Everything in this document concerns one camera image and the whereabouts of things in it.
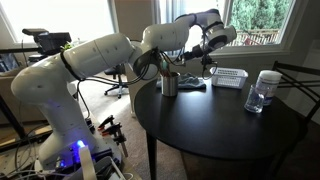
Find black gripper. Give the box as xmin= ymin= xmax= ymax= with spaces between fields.
xmin=179 ymin=43 xmax=209 ymax=66

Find light wooden spatula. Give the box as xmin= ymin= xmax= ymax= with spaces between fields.
xmin=164 ymin=58 xmax=176 ymax=76

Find silver metal utensil cup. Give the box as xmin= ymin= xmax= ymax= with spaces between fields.
xmin=161 ymin=71 xmax=181 ymax=98

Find blue-gray cloth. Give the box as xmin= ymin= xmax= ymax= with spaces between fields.
xmin=156 ymin=72 xmax=207 ymax=90

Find white plastic basket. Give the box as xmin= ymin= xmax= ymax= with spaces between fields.
xmin=209 ymin=66 xmax=249 ymax=90

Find black office chair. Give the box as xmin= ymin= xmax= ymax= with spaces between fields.
xmin=103 ymin=63 xmax=130 ymax=99

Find black round table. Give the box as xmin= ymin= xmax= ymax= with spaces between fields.
xmin=133 ymin=77 xmax=303 ymax=180

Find white-framed window by table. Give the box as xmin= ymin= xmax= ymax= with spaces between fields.
xmin=154 ymin=0 xmax=298 ymax=56

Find clear glass mug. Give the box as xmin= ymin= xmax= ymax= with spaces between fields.
xmin=244 ymin=83 xmax=266 ymax=114

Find clear plastic jar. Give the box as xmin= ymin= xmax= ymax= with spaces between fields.
xmin=255 ymin=69 xmax=283 ymax=106

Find black dining chair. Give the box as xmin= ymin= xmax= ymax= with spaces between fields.
xmin=266 ymin=60 xmax=320 ymax=180

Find large bright window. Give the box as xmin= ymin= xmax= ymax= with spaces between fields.
xmin=0 ymin=0 xmax=118 ymax=48

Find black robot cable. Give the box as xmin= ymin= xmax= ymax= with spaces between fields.
xmin=76 ymin=23 xmax=218 ymax=86

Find orange-handled bar clamp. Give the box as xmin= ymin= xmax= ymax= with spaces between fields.
xmin=101 ymin=122 xmax=123 ymax=138
xmin=113 ymin=131 xmax=130 ymax=158
xmin=97 ymin=114 xmax=116 ymax=132

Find black camera on stand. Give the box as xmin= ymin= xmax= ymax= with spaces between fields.
xmin=22 ymin=28 xmax=73 ymax=57

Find white upright post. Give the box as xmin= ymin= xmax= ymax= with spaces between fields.
xmin=78 ymin=144 xmax=98 ymax=180

